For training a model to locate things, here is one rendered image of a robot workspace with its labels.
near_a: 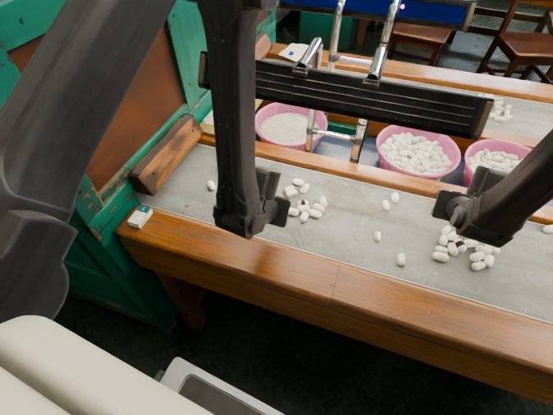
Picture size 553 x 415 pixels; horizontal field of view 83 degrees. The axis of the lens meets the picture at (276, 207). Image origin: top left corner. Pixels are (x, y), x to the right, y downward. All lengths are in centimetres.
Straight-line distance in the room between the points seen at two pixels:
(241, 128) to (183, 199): 54
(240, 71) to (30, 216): 29
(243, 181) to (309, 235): 39
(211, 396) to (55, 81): 33
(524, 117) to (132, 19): 143
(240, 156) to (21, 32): 42
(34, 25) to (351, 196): 80
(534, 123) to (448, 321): 95
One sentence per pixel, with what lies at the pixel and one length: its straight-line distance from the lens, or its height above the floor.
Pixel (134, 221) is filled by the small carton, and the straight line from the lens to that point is 89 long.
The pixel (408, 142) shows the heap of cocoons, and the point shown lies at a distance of 120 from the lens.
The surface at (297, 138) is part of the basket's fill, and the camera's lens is 115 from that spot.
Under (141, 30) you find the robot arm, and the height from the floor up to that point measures 133.
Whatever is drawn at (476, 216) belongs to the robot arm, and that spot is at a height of 104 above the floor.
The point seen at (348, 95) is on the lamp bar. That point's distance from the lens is 71.
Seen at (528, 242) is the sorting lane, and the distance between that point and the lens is 106.
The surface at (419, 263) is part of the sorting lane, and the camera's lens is 87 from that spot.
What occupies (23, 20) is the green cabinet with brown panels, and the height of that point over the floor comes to 124.
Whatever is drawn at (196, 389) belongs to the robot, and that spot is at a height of 104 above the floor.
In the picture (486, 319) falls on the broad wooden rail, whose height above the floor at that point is 76.
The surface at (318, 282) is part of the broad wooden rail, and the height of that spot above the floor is 76.
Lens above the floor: 143
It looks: 50 degrees down
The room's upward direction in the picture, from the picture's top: straight up
